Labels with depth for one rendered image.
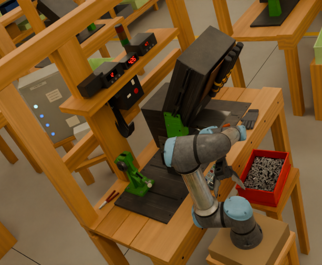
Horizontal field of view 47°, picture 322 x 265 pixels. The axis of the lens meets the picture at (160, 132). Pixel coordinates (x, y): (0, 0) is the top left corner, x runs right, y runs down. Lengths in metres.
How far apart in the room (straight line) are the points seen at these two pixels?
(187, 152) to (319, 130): 2.51
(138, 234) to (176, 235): 0.24
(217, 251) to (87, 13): 1.38
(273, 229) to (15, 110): 1.33
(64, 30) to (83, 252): 2.09
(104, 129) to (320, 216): 1.75
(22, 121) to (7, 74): 0.23
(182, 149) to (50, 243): 2.54
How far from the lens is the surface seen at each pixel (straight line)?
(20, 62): 1.88
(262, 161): 2.28
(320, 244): 2.96
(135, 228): 2.17
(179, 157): 1.43
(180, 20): 2.77
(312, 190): 3.26
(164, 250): 1.99
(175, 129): 2.20
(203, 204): 1.66
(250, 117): 2.54
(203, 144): 1.40
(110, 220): 2.29
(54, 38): 1.99
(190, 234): 2.04
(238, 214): 1.67
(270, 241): 1.85
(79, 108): 2.04
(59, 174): 2.08
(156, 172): 2.40
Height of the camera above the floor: 2.43
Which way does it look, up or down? 35 degrees down
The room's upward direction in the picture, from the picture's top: 23 degrees counter-clockwise
